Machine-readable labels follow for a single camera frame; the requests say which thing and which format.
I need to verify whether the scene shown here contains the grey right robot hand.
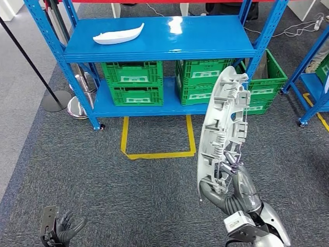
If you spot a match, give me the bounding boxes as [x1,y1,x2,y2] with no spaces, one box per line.
[199,151,263,216]

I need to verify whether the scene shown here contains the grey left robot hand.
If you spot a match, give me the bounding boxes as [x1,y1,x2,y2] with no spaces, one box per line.
[55,210,88,247]

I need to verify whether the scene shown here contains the grey plastic wheel hubcap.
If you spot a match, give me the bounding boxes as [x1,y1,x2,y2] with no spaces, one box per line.
[196,65,251,202]

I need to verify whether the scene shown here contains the blue metal shelf rack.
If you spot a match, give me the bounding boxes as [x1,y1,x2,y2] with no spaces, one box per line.
[280,24,329,128]
[23,0,290,131]

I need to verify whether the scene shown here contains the white plastic car trim part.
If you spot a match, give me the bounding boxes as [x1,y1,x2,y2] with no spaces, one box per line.
[93,22,145,45]

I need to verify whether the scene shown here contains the yellow floor tape outline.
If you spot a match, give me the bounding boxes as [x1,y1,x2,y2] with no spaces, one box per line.
[120,115,197,161]

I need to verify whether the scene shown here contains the brown cardboard sheet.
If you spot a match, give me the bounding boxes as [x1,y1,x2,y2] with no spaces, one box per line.
[253,51,269,80]

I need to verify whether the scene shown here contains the chrome stanchion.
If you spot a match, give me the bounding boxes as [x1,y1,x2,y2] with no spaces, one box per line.
[48,0,98,93]
[44,0,98,120]

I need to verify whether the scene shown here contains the black stanchion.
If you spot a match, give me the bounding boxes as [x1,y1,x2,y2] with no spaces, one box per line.
[0,16,72,113]

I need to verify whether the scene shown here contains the black office chair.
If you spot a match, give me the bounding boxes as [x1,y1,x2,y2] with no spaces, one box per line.
[205,2,259,21]

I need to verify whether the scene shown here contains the white cabinet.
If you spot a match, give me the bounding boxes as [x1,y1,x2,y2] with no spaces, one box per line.
[287,0,317,22]

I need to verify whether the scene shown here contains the white desk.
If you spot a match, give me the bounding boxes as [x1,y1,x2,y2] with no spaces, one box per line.
[111,3,189,19]

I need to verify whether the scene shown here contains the red barrier belt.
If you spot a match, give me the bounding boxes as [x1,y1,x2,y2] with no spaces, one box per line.
[44,0,273,5]

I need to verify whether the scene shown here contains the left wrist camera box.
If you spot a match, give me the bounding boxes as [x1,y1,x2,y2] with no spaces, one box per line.
[39,205,59,247]

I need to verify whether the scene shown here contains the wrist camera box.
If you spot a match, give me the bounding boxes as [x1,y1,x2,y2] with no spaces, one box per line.
[39,205,59,247]
[223,210,273,243]

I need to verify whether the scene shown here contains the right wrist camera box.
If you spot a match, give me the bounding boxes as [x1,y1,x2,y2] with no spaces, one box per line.
[223,210,273,243]

